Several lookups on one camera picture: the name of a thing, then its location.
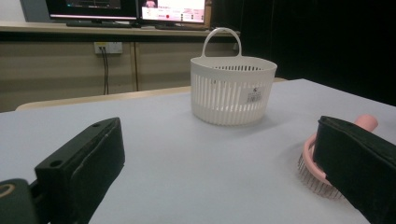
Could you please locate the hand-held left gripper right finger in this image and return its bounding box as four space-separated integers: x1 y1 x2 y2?
312 116 396 224

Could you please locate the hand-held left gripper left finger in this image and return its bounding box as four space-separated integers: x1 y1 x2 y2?
29 117 126 224

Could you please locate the white slotted plastic basket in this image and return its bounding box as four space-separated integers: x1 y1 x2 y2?
190 27 278 127

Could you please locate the black curtain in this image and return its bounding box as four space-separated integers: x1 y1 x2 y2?
211 0 396 106

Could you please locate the wooden desk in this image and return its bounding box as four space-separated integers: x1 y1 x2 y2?
0 21 241 38

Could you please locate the black keyboard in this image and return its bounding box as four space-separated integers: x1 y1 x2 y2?
154 23 209 32
65 20 134 29

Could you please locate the dark computer monitor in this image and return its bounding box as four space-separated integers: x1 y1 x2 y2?
45 0 138 21

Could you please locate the bright computer monitor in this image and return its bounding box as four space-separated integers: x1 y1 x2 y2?
136 0 207 24

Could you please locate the black power cable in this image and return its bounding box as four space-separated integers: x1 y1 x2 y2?
102 46 110 95
98 46 106 95

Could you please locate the white wall power outlet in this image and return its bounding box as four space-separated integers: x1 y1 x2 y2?
93 41 123 55

